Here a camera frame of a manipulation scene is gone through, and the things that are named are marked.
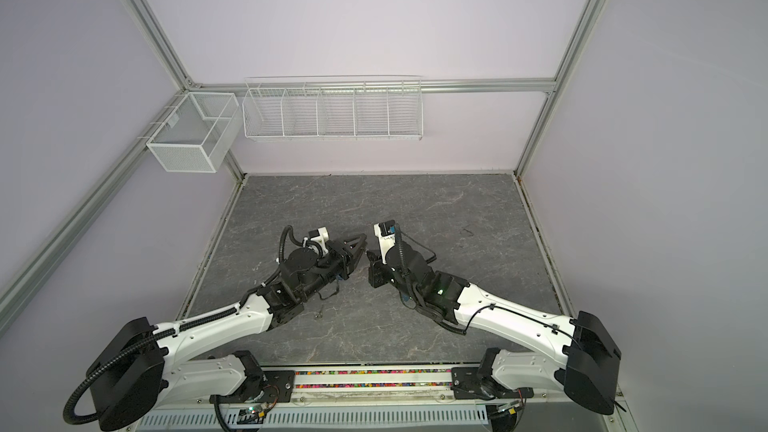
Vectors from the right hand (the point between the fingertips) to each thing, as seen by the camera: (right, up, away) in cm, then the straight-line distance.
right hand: (367, 256), depth 73 cm
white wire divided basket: (-14, +45, +26) cm, 54 cm away
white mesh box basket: (-60, +36, +26) cm, 75 cm away
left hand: (+1, +3, 0) cm, 4 cm away
